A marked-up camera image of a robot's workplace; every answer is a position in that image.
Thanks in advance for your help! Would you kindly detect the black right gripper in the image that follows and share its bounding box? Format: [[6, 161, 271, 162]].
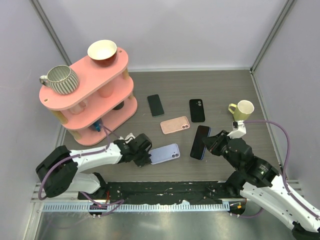
[[201, 129, 242, 171]]

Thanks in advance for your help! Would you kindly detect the blue-edged black phone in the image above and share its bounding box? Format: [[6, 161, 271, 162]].
[[190, 125, 211, 160]]

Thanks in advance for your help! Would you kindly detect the lilac phone case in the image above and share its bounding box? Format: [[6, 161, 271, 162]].
[[149, 143, 181, 165]]

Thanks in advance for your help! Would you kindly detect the pink phone case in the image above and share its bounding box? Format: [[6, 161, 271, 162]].
[[160, 116, 190, 135]]

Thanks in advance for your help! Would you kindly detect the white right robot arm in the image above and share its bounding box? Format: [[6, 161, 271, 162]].
[[202, 130, 320, 240]]

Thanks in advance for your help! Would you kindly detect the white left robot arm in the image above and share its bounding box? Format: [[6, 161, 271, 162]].
[[35, 133, 152, 200]]

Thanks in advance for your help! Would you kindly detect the teal-edged black phone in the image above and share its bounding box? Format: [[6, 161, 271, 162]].
[[147, 94, 164, 117]]

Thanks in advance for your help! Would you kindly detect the yellow mug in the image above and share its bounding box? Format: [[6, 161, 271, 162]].
[[228, 100, 255, 122]]

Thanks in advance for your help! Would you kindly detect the blue mug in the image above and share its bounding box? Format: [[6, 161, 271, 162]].
[[89, 119, 103, 132]]

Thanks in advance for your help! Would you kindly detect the dark green cup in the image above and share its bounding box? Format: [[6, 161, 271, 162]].
[[113, 101, 125, 111]]

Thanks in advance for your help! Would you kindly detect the pink three-tier shelf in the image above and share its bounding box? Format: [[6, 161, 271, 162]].
[[39, 48, 138, 146]]

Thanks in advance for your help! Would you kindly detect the pink cup on shelf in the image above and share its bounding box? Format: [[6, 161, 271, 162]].
[[97, 84, 115, 98]]

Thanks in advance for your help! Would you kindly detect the clear glass cup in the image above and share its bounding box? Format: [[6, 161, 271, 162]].
[[68, 99, 88, 115]]

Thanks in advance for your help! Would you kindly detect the grey striped mug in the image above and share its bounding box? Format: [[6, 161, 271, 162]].
[[39, 65, 79, 95]]

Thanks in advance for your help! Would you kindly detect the red bowl white inside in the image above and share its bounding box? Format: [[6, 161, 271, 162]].
[[87, 39, 118, 67]]

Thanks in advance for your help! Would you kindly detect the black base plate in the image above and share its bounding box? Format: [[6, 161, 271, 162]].
[[90, 181, 241, 205]]

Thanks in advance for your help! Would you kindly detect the white slotted cable duct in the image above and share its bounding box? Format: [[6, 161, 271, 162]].
[[42, 201, 230, 212]]

